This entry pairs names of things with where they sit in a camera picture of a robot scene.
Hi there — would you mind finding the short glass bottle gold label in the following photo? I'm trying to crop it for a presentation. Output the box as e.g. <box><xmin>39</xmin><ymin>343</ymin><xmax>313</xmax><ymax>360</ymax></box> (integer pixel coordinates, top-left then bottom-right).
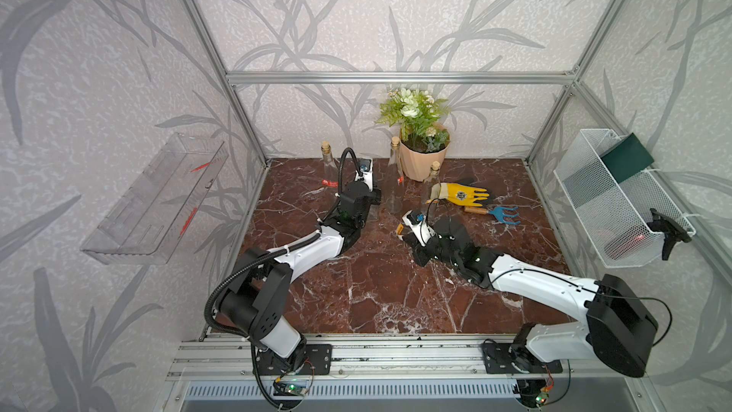
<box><xmin>367</xmin><ymin>186</ymin><xmax>382</xmax><ymax>224</ymax></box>

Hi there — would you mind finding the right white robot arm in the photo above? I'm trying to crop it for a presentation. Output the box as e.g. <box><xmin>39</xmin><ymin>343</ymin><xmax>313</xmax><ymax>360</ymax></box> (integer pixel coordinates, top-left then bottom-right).
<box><xmin>398</xmin><ymin>211</ymin><xmax>659</xmax><ymax>378</ymax></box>

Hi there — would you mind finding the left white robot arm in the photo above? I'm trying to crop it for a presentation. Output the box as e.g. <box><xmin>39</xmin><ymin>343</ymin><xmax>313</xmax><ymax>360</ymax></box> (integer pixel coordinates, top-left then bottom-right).
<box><xmin>204</xmin><ymin>179</ymin><xmax>381</xmax><ymax>366</ymax></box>

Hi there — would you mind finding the glass bottle with red label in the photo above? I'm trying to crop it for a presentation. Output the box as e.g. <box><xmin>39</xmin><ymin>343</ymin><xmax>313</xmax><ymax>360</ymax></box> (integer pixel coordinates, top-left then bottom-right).
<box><xmin>321</xmin><ymin>141</ymin><xmax>339</xmax><ymax>200</ymax></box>

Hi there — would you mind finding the tall slim glass bottle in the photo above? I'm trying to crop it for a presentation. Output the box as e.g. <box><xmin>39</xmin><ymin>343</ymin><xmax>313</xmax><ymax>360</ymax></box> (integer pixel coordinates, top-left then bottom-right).
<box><xmin>384</xmin><ymin>137</ymin><xmax>405</xmax><ymax>216</ymax></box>

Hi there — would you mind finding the black spray bottle trigger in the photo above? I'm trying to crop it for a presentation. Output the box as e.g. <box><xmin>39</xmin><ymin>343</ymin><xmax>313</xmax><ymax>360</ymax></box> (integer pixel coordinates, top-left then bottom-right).
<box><xmin>647</xmin><ymin>208</ymin><xmax>692</xmax><ymax>261</ymax></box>

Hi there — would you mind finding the yellow gardening glove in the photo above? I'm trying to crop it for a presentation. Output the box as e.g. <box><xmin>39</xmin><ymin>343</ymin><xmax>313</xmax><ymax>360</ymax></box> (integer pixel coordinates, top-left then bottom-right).
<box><xmin>431</xmin><ymin>183</ymin><xmax>491</xmax><ymax>207</ymax></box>

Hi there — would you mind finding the blue hand rake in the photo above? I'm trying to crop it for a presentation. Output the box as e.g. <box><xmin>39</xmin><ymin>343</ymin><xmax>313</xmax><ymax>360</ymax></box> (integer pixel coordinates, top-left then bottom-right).
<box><xmin>464</xmin><ymin>206</ymin><xmax>520</xmax><ymax>225</ymax></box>

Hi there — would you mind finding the pink flower pot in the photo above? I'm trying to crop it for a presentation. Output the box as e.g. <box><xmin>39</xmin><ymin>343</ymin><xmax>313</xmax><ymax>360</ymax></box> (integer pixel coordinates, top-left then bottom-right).
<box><xmin>400</xmin><ymin>123</ymin><xmax>451</xmax><ymax>181</ymax></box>

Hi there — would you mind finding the green artificial plant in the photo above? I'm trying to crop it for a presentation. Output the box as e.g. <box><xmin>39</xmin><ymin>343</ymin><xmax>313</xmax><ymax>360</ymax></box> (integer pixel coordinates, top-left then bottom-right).
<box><xmin>376</xmin><ymin>88</ymin><xmax>451</xmax><ymax>154</ymax></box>

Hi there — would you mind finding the dark green card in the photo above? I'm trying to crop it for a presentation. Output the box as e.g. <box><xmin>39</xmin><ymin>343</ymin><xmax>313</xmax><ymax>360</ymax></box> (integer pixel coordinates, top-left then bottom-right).
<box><xmin>600</xmin><ymin>134</ymin><xmax>655</xmax><ymax>184</ymax></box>

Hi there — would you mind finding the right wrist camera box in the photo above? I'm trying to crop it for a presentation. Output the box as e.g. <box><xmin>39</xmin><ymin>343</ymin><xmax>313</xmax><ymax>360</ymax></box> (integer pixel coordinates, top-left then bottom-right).
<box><xmin>401</xmin><ymin>210</ymin><xmax>435</xmax><ymax>246</ymax></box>

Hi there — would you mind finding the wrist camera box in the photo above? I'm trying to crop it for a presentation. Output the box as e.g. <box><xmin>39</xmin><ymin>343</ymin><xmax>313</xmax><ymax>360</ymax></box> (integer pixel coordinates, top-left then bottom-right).
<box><xmin>401</xmin><ymin>210</ymin><xmax>435</xmax><ymax>246</ymax></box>
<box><xmin>356</xmin><ymin>158</ymin><xmax>375</xmax><ymax>191</ymax></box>

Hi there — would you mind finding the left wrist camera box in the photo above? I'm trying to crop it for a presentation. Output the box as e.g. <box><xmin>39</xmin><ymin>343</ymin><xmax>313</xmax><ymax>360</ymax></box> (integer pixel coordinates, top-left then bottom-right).
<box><xmin>356</xmin><ymin>158</ymin><xmax>375</xmax><ymax>191</ymax></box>

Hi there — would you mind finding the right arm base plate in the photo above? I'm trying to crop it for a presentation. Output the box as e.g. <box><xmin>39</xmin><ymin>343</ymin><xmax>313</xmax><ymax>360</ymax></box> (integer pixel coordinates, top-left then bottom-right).
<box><xmin>480</xmin><ymin>339</ymin><xmax>563</xmax><ymax>375</ymax></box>

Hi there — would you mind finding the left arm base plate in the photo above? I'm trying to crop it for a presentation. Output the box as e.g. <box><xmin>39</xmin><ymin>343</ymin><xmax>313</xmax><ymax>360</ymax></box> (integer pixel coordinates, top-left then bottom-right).
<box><xmin>254</xmin><ymin>343</ymin><xmax>333</xmax><ymax>376</ymax></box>

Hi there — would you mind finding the white mesh wall basket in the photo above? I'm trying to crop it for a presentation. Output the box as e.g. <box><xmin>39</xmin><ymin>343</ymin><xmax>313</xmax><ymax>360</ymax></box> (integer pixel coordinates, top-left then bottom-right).
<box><xmin>554</xmin><ymin>129</ymin><xmax>696</xmax><ymax>268</ymax></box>

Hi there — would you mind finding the clear plastic wall shelf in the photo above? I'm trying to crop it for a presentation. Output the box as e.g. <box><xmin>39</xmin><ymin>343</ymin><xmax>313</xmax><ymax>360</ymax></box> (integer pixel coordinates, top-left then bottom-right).
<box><xmin>80</xmin><ymin>133</ymin><xmax>229</xmax><ymax>265</ymax></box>

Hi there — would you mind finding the aluminium front rail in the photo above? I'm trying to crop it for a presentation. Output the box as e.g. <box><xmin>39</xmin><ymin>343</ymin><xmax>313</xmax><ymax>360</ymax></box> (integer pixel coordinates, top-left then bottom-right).
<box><xmin>165</xmin><ymin>334</ymin><xmax>647</xmax><ymax>381</ymax></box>

